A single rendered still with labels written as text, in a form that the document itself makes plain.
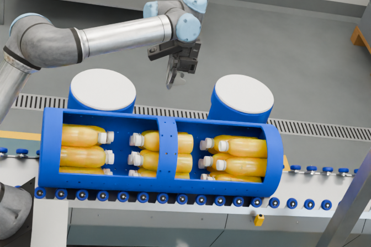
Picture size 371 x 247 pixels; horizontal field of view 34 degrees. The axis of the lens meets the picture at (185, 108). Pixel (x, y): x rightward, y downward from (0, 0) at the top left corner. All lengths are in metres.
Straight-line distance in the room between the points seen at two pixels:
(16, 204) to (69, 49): 0.45
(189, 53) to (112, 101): 0.66
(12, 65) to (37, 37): 0.15
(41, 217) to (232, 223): 0.83
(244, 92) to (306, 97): 2.05
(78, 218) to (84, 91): 0.56
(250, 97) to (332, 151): 1.71
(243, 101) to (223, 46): 2.35
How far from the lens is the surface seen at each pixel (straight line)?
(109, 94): 2.59
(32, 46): 1.62
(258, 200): 2.41
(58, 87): 4.26
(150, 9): 1.82
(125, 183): 2.18
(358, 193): 2.11
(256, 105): 2.75
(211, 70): 4.74
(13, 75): 1.73
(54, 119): 2.13
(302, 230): 2.57
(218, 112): 2.76
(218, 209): 2.39
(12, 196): 1.74
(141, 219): 2.35
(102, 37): 1.63
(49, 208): 1.97
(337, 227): 2.23
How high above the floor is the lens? 2.64
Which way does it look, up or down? 38 degrees down
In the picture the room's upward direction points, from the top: 16 degrees clockwise
